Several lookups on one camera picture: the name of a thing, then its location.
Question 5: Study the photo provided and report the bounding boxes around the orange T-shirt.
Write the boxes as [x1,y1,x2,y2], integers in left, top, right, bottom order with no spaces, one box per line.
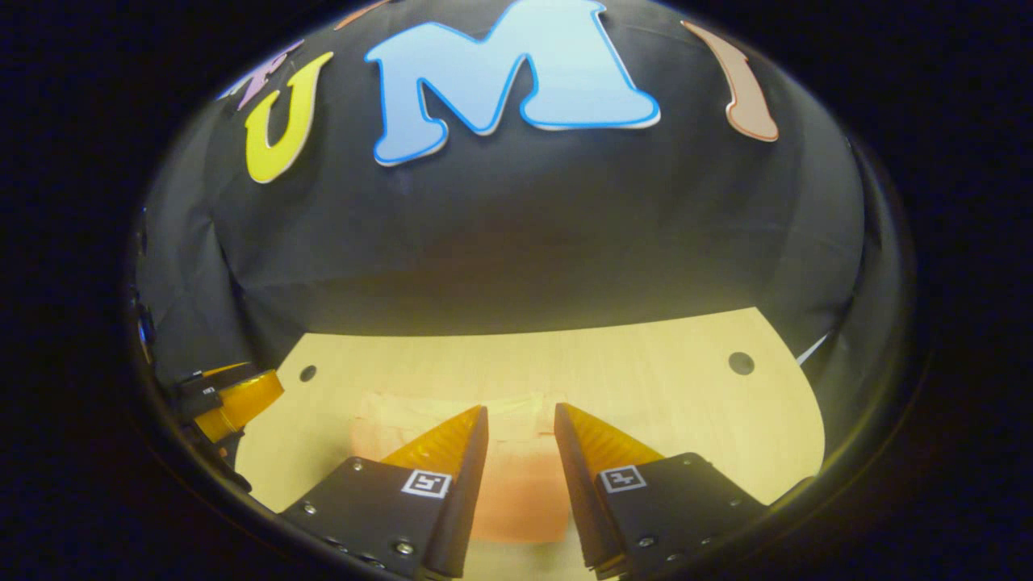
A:
[351,391,592,544]

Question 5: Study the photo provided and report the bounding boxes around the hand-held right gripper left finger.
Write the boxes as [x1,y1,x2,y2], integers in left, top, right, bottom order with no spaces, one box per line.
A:
[278,405,491,581]

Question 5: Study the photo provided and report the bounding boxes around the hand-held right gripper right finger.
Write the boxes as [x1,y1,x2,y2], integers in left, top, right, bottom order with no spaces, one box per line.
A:
[553,402,769,580]

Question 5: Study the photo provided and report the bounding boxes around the black backdrop cloth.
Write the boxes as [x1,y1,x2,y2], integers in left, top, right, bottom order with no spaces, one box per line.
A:
[133,0,893,453]

